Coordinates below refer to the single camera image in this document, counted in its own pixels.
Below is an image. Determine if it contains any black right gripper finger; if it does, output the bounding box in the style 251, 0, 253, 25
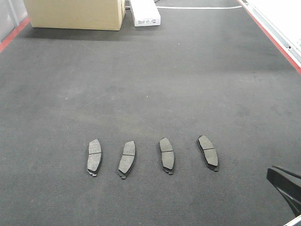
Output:
266, 166, 301, 217

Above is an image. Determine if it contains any grey brake pad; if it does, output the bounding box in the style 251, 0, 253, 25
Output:
197, 135, 219, 172
118, 141, 136, 179
159, 137, 174, 175
87, 139, 102, 177

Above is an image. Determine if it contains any black conveyor belt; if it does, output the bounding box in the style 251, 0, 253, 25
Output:
0, 0, 301, 226

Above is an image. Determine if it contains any white long carton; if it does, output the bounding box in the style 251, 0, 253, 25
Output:
129, 0, 161, 27

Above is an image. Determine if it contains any brown cardboard box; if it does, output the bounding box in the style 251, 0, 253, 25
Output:
24, 0, 125, 31

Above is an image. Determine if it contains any white conveyor side rail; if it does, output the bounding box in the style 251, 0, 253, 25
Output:
239, 0, 301, 73

